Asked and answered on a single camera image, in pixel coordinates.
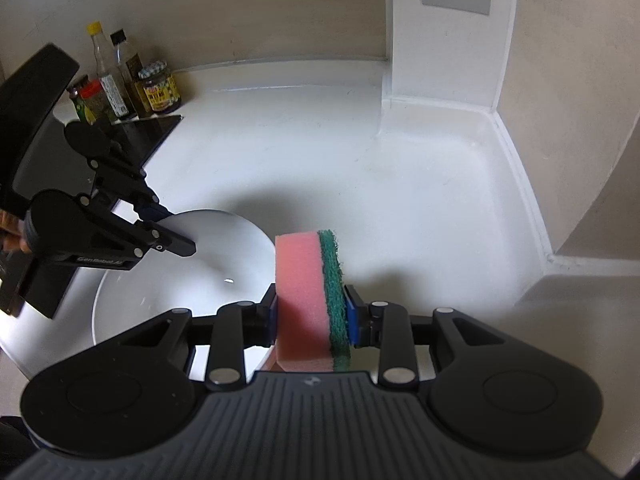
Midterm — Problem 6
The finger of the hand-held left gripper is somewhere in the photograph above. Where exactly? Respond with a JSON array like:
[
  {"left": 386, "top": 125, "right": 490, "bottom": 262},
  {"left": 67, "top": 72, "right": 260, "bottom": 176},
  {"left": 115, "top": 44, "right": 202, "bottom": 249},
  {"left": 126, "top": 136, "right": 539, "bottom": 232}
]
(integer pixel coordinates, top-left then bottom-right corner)
[
  {"left": 92, "top": 150, "right": 174, "bottom": 221},
  {"left": 75, "top": 197, "right": 197, "bottom": 271}
]

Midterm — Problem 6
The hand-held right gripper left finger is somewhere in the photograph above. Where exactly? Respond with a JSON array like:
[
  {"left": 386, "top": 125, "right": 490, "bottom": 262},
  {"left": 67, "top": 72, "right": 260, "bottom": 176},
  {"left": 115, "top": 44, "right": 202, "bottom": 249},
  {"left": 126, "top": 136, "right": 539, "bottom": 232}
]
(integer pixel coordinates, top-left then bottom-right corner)
[{"left": 120, "top": 285, "right": 279, "bottom": 394}]

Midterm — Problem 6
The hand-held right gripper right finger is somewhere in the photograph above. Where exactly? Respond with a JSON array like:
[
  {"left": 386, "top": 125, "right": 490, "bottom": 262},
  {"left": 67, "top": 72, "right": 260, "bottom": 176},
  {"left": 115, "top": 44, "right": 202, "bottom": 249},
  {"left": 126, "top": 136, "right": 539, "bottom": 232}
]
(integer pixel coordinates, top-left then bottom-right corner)
[{"left": 344, "top": 285, "right": 506, "bottom": 390}]

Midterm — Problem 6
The pink and green sponge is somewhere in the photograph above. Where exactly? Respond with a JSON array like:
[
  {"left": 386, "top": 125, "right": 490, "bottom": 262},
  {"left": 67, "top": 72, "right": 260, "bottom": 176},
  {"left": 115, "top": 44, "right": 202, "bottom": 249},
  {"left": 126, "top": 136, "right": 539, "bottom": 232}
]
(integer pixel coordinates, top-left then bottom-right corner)
[{"left": 274, "top": 229, "right": 353, "bottom": 374}]

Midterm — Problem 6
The white ceramic bowl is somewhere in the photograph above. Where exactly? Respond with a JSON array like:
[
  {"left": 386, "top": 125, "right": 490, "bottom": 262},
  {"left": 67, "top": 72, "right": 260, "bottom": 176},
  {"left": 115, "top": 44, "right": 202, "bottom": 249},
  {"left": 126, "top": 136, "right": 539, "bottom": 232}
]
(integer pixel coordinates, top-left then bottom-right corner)
[{"left": 91, "top": 209, "right": 282, "bottom": 382}]

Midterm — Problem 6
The person's left hand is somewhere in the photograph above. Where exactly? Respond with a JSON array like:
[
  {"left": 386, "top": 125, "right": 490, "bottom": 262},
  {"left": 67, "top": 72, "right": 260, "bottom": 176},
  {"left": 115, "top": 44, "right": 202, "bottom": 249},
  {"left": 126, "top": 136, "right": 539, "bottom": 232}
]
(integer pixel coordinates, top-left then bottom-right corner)
[{"left": 0, "top": 208, "right": 26, "bottom": 257}]

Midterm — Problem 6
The black glass gas cooktop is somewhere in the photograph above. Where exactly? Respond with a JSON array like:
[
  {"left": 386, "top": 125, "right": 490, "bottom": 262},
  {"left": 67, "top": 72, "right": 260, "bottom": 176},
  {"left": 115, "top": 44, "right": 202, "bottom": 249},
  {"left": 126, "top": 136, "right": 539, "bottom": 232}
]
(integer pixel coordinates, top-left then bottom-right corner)
[{"left": 47, "top": 114, "right": 184, "bottom": 217}]

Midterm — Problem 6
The jar with dark lid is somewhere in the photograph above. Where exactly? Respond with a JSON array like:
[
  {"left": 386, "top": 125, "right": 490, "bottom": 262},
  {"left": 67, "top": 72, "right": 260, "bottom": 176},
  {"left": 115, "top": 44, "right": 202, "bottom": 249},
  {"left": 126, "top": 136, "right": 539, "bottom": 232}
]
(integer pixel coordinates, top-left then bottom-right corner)
[{"left": 67, "top": 75, "right": 92, "bottom": 124}]

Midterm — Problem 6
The jar with red lid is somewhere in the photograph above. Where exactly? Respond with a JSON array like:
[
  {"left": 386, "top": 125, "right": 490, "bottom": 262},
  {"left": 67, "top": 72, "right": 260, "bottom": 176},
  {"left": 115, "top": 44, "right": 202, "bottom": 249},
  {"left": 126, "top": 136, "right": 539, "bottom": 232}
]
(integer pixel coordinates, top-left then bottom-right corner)
[{"left": 77, "top": 80, "right": 119, "bottom": 126}]

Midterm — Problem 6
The clear bottle with yellow cap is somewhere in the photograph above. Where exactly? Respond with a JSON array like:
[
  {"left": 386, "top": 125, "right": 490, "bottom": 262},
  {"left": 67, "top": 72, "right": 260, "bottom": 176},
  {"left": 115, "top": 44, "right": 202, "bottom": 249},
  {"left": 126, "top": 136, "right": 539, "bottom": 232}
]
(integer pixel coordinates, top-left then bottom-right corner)
[{"left": 87, "top": 21, "right": 135, "bottom": 122}]

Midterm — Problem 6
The glass jar with yellow label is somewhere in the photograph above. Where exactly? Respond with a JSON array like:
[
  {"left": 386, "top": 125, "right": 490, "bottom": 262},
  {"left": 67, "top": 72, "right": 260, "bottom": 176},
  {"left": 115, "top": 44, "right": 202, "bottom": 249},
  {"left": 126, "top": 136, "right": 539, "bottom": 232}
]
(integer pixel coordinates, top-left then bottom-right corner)
[{"left": 137, "top": 60, "right": 182, "bottom": 115}]

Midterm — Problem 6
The oil bottle with black cap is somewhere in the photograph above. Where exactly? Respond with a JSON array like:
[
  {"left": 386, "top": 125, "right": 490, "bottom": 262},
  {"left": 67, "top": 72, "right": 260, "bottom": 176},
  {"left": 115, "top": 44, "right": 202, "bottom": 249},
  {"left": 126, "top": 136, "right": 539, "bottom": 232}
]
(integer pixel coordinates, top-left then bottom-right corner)
[{"left": 110, "top": 30, "right": 152, "bottom": 114}]

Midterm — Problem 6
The white pipe column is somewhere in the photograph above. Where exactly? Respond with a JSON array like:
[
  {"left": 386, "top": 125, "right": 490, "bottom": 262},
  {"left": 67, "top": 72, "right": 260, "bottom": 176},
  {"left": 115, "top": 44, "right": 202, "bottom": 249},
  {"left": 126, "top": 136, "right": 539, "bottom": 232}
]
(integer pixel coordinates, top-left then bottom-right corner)
[{"left": 381, "top": 0, "right": 516, "bottom": 112}]

